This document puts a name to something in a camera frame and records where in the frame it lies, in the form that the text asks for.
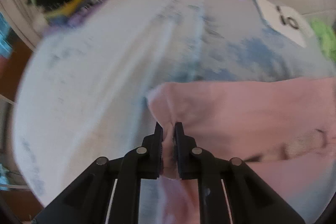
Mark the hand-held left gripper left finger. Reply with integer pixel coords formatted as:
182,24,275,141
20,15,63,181
31,122,164,224

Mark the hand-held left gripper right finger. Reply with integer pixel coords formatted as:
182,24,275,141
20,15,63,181
173,122,306,224

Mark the pink drawstring garment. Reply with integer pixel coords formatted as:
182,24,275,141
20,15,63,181
146,77,336,224

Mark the white paper sheet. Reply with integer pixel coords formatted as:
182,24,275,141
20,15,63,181
252,0,316,48

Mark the black marker pen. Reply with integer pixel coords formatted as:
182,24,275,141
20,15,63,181
276,5,290,26

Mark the light green garment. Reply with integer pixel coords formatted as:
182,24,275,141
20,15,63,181
309,17,336,60

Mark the black hair tie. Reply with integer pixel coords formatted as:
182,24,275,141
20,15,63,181
286,16,300,31

